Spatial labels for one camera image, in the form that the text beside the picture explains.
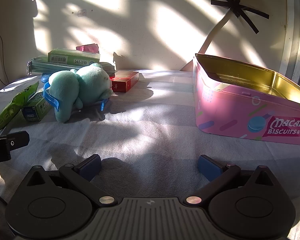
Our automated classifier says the teal plush toy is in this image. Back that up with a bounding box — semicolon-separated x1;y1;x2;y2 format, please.
48;63;113;123

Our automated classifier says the red cigarette box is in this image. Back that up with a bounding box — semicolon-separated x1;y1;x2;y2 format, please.
111;70;140;93

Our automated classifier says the black tape cross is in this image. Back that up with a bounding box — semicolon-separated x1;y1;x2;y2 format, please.
211;0;270;34

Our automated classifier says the white door frame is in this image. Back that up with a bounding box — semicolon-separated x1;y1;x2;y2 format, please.
285;0;300;87

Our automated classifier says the green snack packet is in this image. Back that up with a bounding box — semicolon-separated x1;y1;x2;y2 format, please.
0;81;40;133

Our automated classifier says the pink packet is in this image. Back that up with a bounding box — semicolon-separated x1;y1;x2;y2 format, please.
76;44;100;54

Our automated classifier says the small green box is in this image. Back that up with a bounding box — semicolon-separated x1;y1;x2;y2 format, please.
22;91;53;122

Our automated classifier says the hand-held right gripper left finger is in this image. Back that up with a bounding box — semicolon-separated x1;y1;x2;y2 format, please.
21;154;117;207

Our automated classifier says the white cable conduit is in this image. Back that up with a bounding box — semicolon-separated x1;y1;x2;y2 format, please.
199;11;234;55

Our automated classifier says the blue plastic clip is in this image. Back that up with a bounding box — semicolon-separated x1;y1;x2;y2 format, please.
41;72;110;112

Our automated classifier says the long green box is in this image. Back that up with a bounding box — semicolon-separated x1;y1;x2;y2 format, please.
48;49;100;67

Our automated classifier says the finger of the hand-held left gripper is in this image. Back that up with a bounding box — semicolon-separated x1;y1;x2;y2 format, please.
5;131;30;152

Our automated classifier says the teal pencil case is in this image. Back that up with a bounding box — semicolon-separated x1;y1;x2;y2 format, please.
27;56;115;77

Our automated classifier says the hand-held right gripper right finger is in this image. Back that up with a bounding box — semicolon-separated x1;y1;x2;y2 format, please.
184;155;281;207

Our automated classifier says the pink biscuit tin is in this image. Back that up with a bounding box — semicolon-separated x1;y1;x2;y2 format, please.
192;53;300;147

